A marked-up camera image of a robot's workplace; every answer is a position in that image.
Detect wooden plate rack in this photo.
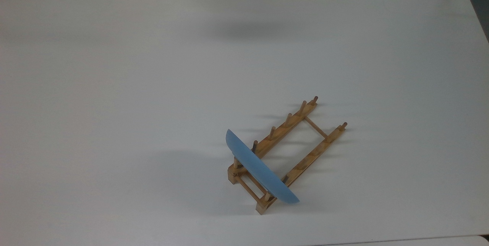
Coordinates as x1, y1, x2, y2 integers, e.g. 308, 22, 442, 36
228, 96, 348, 215

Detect white side table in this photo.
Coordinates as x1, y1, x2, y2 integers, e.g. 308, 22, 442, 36
317, 234, 489, 246

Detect blue round plate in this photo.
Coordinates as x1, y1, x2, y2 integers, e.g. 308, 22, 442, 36
225, 129, 300, 204

